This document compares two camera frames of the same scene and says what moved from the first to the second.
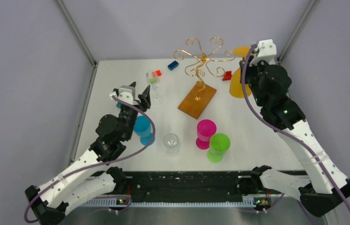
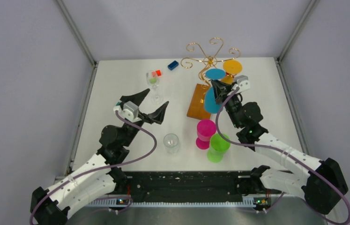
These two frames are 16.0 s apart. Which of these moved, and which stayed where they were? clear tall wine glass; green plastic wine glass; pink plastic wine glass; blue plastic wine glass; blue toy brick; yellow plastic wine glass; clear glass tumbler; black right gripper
Moved: blue plastic wine glass; black right gripper; yellow plastic wine glass
Stayed: clear glass tumbler; clear tall wine glass; blue toy brick; green plastic wine glass; pink plastic wine glass
